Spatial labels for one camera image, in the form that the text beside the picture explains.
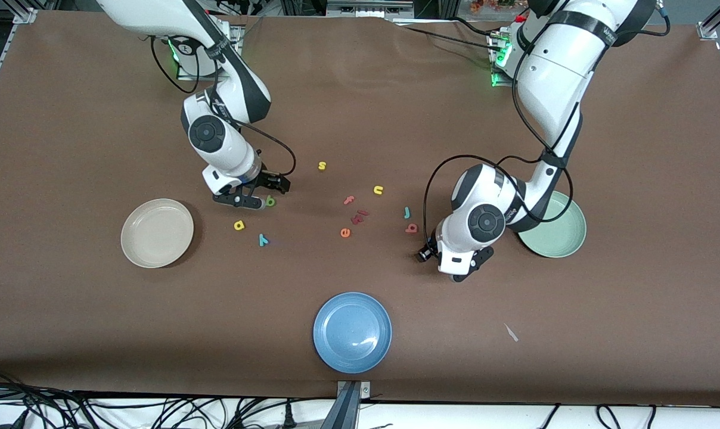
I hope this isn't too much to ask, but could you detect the brown table cover sheet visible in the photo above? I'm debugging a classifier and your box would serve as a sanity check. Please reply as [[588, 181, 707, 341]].
[[0, 11, 720, 407]]

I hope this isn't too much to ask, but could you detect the blue plate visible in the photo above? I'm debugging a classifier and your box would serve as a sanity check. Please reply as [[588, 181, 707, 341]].
[[313, 291, 393, 375]]

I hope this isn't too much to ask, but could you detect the beige brown plate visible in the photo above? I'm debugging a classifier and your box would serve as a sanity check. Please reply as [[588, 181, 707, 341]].
[[120, 198, 195, 269]]

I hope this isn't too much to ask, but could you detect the light green plate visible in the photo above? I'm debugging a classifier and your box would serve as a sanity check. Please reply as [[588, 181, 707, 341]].
[[518, 191, 588, 259]]

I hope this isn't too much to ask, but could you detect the grey power strip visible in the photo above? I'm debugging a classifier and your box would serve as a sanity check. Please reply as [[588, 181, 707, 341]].
[[326, 0, 415, 18]]

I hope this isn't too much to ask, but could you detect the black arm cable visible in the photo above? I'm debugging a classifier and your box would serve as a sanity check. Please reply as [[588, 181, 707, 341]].
[[423, 0, 672, 246], [150, 36, 296, 178]]

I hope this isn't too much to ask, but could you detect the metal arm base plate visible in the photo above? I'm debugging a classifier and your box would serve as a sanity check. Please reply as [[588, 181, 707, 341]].
[[491, 33, 516, 89], [177, 24, 242, 82]]

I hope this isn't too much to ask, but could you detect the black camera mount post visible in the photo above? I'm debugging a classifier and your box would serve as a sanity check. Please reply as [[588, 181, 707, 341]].
[[321, 380, 373, 429]]

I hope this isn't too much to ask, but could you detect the black base cable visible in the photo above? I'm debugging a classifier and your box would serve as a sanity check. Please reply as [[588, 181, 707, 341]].
[[405, 26, 495, 51], [449, 17, 502, 39]]

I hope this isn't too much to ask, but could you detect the aluminium frame profile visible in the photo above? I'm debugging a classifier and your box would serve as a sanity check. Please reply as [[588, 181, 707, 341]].
[[697, 0, 720, 40], [0, 7, 39, 120]]

